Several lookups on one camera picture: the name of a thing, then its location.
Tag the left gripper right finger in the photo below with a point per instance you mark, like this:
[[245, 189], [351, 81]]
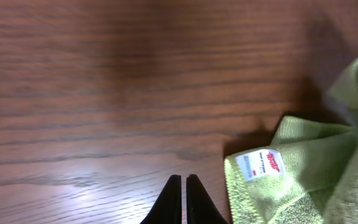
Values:
[[200, 209]]

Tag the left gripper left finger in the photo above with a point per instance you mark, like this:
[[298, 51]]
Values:
[[167, 208]]

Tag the light green microfiber cloth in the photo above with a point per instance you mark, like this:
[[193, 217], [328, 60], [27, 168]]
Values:
[[307, 174]]

